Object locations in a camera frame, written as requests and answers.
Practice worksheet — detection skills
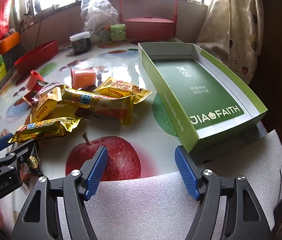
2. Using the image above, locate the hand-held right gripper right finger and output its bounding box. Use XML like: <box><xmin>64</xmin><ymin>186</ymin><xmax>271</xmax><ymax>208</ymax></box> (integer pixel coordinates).
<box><xmin>175</xmin><ymin>145</ymin><xmax>274</xmax><ymax>240</ymax></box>

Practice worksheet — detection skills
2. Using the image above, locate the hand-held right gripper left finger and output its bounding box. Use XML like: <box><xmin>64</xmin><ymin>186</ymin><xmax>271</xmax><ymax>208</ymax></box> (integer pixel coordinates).
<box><xmin>11</xmin><ymin>145</ymin><xmax>109</xmax><ymax>240</ymax></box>

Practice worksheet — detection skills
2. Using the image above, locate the red triangular packet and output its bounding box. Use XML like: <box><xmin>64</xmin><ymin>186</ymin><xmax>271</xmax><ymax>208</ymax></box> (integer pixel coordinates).
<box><xmin>22</xmin><ymin>90</ymin><xmax>41</xmax><ymax>107</ymax></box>

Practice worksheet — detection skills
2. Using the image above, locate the white candy packet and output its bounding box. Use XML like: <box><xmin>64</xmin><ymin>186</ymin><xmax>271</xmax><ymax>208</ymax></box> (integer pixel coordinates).
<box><xmin>39</xmin><ymin>82</ymin><xmax>64</xmax><ymax>98</ymax></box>

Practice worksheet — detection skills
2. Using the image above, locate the pink jelly cup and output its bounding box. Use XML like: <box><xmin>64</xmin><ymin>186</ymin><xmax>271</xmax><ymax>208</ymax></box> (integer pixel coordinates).
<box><xmin>71</xmin><ymin>66</ymin><xmax>97</xmax><ymax>88</ymax></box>
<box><xmin>28</xmin><ymin>70</ymin><xmax>43</xmax><ymax>93</ymax></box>

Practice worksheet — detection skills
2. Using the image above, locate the gold packet with red print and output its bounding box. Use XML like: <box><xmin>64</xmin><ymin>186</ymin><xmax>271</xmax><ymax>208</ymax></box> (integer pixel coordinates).
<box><xmin>94</xmin><ymin>77</ymin><xmax>154</xmax><ymax>105</ymax></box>

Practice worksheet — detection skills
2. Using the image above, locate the green cardboard box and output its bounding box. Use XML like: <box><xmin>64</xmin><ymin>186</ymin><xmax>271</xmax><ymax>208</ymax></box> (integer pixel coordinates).
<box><xmin>138</xmin><ymin>42</ymin><xmax>268</xmax><ymax>155</ymax></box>

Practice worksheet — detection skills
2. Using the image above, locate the white foam sheet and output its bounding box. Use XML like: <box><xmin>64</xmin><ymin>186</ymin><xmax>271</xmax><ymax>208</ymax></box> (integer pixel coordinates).
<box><xmin>85</xmin><ymin>129</ymin><xmax>282</xmax><ymax>240</ymax></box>

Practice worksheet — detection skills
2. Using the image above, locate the fruit print tablecloth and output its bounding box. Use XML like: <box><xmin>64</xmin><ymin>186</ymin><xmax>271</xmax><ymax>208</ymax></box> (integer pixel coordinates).
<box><xmin>0</xmin><ymin>37</ymin><xmax>269</xmax><ymax>240</ymax></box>

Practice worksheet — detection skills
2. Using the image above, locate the red bowl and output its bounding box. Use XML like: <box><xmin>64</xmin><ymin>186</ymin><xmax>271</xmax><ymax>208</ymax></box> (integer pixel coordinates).
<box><xmin>14</xmin><ymin>40</ymin><xmax>59</xmax><ymax>75</ymax></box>

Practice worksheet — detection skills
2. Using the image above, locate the orange box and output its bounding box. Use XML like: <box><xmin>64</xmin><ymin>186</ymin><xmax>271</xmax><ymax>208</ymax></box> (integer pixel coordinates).
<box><xmin>0</xmin><ymin>31</ymin><xmax>21</xmax><ymax>60</ymax></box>

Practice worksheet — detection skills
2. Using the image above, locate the dark jar with white lid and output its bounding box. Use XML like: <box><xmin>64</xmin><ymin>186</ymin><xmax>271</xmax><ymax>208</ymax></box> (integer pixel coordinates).
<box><xmin>70</xmin><ymin>32</ymin><xmax>92</xmax><ymax>55</ymax></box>

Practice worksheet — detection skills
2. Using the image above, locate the red printed bag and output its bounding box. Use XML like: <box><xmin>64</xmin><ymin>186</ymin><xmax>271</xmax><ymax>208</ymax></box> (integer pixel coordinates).
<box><xmin>0</xmin><ymin>0</ymin><xmax>15</xmax><ymax>44</ymax></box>

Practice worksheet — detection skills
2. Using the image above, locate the green jar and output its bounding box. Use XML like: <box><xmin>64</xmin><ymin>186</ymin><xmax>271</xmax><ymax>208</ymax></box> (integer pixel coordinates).
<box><xmin>110</xmin><ymin>24</ymin><xmax>126</xmax><ymax>42</ymax></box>
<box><xmin>99</xmin><ymin>30</ymin><xmax>111</xmax><ymax>42</ymax></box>

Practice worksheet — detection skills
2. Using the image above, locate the brown wooden cabinet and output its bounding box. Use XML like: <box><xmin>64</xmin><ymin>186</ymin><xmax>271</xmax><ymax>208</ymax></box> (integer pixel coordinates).
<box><xmin>251</xmin><ymin>0</ymin><xmax>282</xmax><ymax>150</ymax></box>

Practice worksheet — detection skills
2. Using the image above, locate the cream patterned curtain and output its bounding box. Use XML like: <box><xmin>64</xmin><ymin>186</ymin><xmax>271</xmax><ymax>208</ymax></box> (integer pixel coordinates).
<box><xmin>196</xmin><ymin>0</ymin><xmax>265</xmax><ymax>85</ymax></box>

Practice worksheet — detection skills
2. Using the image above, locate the clear plastic bag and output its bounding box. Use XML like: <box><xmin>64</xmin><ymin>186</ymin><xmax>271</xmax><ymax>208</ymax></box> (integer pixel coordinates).
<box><xmin>81</xmin><ymin>0</ymin><xmax>120</xmax><ymax>39</ymax></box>

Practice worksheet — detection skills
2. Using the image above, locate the red basket with handle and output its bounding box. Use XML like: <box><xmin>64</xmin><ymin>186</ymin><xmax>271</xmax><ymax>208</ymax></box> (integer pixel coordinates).
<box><xmin>120</xmin><ymin>0</ymin><xmax>178</xmax><ymax>40</ymax></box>

